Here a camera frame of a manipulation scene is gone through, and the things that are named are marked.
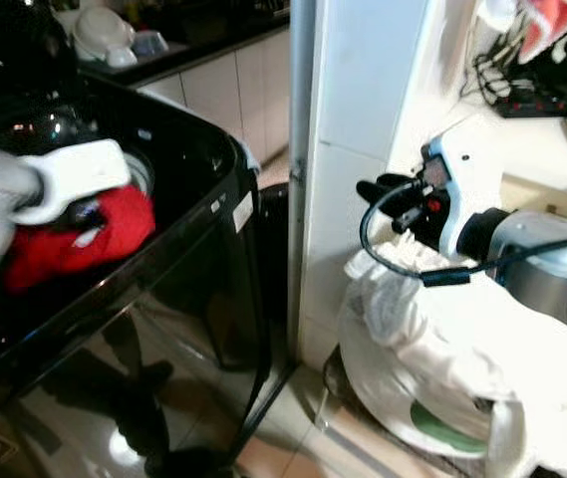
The white and green laundry basket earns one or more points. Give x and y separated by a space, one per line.
442 423

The grey door frame post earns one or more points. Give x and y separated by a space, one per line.
301 149

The white laundry pile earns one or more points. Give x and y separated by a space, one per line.
462 339

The black washer lid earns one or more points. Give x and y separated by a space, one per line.
9 45

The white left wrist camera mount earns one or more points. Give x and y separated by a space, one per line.
79 169

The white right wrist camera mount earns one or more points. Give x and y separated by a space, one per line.
467 184

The red and white cloth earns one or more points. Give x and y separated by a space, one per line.
547 20

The red garment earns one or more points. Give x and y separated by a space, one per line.
114 234

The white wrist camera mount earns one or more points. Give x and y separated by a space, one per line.
467 184
79 169

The black top-load washing machine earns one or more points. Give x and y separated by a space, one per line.
163 329

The dark kitchen countertop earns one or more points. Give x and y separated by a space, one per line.
213 45

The black power strip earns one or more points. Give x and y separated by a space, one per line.
537 102

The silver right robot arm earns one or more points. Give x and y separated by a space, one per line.
552 279

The small clear container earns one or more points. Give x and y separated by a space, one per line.
150 43

